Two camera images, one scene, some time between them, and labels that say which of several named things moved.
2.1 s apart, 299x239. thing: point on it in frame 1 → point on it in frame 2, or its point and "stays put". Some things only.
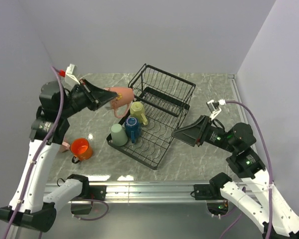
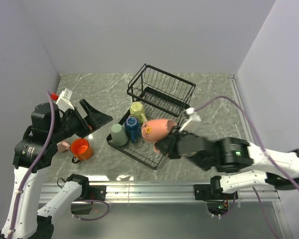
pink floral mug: x=121 y=104 → x=154 y=130
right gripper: x=191 y=133 → x=165 y=145
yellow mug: x=137 y=110 stays put
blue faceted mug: x=133 y=128 stays put
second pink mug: x=65 y=147 stays put
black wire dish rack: x=146 y=130 stays put
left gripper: x=96 y=96 → x=95 y=118
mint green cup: x=118 y=137 stays put
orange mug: x=81 y=149 stays put
